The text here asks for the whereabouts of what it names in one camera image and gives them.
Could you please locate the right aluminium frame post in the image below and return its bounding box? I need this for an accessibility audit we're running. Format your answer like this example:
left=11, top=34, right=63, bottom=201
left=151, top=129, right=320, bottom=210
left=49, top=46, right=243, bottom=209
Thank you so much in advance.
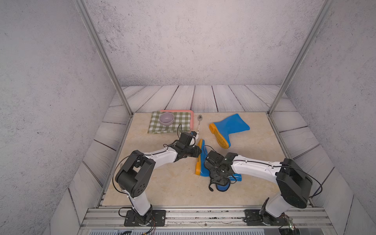
left=267, top=0, right=335, bottom=117

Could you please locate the purple bowl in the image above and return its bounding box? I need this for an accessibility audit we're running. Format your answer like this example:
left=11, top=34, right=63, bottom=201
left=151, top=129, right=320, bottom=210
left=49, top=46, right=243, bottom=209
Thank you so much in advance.
left=159, top=112, right=175, bottom=126

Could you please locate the metal spoon white handle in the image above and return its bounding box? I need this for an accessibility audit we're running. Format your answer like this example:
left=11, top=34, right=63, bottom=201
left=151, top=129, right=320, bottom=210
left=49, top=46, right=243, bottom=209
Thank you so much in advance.
left=196, top=114, right=203, bottom=140

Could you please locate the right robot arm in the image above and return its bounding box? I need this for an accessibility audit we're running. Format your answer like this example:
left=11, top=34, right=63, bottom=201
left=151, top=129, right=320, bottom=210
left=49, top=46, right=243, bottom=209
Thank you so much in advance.
left=204, top=151, right=313, bottom=226

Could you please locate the left aluminium frame post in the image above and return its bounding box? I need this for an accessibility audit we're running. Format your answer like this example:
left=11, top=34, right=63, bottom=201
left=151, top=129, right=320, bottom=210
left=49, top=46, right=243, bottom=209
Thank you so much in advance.
left=73, top=0, right=133, bottom=117

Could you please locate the grey blue cleaning cloth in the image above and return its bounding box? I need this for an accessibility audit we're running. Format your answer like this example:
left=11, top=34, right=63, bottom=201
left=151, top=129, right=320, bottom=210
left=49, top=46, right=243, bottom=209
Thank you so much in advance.
left=208, top=176, right=238, bottom=192

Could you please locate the green checkered cloth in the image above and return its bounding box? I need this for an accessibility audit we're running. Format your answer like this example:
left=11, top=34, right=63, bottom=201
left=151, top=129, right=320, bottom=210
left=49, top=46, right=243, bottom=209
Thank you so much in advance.
left=148, top=111, right=193, bottom=134

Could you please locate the blue rubber boot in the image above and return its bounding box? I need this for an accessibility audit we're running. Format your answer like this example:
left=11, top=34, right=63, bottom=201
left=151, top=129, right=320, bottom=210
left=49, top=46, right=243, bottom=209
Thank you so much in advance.
left=209, top=114, right=250, bottom=149
left=196, top=139, right=242, bottom=187

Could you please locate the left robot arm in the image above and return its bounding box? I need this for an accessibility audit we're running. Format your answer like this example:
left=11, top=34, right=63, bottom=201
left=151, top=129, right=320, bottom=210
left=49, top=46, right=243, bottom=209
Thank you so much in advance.
left=112, top=131, right=201, bottom=220

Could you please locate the aluminium frame post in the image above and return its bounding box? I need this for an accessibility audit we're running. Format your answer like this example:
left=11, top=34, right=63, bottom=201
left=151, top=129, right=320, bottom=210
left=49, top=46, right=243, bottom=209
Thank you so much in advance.
left=267, top=0, right=335, bottom=117
left=73, top=0, right=133, bottom=117

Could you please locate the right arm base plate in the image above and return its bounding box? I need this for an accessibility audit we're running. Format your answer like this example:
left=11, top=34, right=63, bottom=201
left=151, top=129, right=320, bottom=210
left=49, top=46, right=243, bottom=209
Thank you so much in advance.
left=243, top=210, right=288, bottom=227

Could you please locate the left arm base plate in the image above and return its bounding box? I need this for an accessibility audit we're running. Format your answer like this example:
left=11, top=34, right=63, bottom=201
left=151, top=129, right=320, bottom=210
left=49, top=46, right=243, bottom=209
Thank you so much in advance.
left=124, top=209, right=166, bottom=227

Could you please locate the pink tray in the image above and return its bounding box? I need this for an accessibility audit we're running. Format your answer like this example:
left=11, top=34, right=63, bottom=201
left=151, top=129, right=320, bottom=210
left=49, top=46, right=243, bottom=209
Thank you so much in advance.
left=160, top=110, right=194, bottom=131

